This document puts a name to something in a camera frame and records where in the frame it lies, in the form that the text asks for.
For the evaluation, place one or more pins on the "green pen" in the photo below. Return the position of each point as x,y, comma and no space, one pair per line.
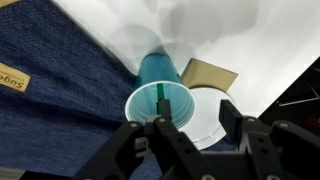
160,91

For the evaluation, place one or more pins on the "dark blue cloth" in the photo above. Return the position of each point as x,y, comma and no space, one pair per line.
75,97

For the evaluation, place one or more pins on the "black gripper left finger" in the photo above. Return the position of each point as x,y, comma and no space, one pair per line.
164,109

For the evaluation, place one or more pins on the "clear plastic plate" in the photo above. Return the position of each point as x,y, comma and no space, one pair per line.
204,129

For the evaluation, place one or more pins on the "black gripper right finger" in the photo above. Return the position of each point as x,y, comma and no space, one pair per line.
231,120

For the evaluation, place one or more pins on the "light blue cup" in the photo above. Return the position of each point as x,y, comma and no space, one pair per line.
159,81

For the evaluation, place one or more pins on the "small tan card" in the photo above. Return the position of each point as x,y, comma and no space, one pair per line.
198,73

